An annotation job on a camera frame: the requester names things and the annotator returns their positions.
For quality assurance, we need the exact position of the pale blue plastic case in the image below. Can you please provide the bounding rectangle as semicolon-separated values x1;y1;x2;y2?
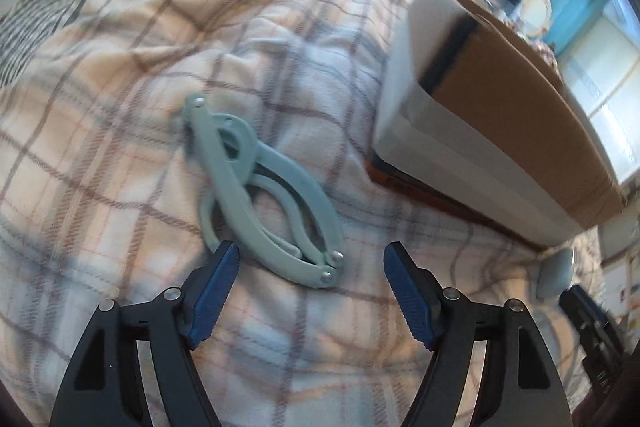
536;247;575;300

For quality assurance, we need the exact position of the light green folding hanger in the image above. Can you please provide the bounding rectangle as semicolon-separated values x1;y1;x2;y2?
182;93;345;288

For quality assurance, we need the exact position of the open cardboard box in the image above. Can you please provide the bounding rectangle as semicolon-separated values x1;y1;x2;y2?
367;0;625;249

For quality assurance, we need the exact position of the white sliding wardrobe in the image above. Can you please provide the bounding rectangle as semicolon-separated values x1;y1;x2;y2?
560;16;639;185

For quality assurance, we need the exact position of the oval white vanity mirror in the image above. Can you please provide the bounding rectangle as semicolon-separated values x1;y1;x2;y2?
516;0;552;38

